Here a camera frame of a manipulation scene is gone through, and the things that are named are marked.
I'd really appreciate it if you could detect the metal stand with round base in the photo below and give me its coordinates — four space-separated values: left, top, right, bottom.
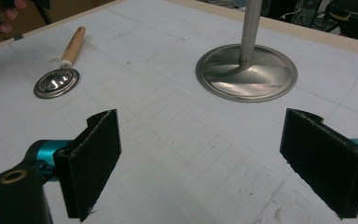
195 0 298 103

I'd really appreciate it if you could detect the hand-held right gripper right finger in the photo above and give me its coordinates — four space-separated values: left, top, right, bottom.
279 107 358 219

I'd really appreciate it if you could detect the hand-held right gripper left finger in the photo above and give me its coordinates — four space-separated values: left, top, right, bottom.
53 108 122 223

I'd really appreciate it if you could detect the metal ladle with wooden handle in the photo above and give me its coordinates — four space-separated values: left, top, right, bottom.
33 25 87 100

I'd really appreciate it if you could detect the black chair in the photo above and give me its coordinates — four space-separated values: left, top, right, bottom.
323 0 358 41

